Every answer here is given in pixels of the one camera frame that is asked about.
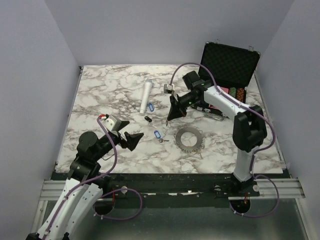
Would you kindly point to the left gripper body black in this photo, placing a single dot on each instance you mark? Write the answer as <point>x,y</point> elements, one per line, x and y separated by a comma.
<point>116,138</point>

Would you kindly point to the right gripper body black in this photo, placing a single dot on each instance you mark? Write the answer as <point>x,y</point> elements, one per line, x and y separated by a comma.
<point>186,100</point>

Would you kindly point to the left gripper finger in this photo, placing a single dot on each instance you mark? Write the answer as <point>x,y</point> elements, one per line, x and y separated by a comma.
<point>132,140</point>
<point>122,124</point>

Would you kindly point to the metal keyring disc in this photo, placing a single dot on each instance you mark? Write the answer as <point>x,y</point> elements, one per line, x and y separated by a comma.
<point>188,136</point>

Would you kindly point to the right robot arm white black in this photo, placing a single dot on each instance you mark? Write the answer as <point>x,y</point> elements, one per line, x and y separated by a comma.
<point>249,127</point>

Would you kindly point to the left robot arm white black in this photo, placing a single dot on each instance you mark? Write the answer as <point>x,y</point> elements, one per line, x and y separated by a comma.
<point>85,184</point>

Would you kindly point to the black glossy tag key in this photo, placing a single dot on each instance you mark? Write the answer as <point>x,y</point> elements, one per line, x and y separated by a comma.
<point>149,120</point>

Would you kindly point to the blue tag key front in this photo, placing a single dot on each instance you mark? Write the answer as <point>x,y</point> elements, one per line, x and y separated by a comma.
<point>159,135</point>

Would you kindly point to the blue tag key by microphone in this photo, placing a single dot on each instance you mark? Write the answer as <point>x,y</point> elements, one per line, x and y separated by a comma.
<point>150,107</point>

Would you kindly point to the white microphone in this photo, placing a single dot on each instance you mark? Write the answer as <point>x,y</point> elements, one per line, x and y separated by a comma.
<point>145,96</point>

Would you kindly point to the red playing cards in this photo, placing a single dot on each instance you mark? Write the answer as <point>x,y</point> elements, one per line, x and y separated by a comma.
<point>224,89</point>

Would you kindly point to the green chip stack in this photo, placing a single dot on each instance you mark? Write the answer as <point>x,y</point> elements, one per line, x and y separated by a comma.
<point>232,92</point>

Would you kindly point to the orange black chip stack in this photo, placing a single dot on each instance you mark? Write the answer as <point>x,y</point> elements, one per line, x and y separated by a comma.
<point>240,94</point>

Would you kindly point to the black poker chip case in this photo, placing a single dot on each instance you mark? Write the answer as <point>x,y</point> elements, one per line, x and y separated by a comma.
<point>231,67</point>

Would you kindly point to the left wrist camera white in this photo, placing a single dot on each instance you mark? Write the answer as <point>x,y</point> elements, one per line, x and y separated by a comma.
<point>112,123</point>

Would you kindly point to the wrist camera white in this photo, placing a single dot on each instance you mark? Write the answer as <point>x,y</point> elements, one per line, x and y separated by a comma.
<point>112,123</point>
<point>167,88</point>

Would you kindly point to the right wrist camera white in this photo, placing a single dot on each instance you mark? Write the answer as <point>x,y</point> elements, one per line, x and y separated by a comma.
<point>167,88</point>

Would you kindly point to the black mounting rail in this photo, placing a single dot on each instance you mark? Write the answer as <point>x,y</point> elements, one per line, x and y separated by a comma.
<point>193,190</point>

